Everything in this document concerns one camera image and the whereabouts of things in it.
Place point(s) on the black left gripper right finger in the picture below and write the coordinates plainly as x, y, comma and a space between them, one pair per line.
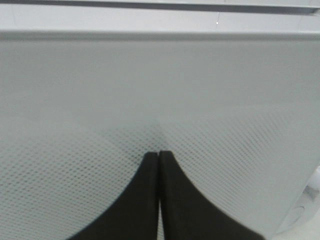
187, 214

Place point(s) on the white microwave oven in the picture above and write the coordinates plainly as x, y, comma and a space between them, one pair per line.
307, 200

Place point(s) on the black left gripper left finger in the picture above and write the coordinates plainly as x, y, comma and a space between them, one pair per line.
134, 214

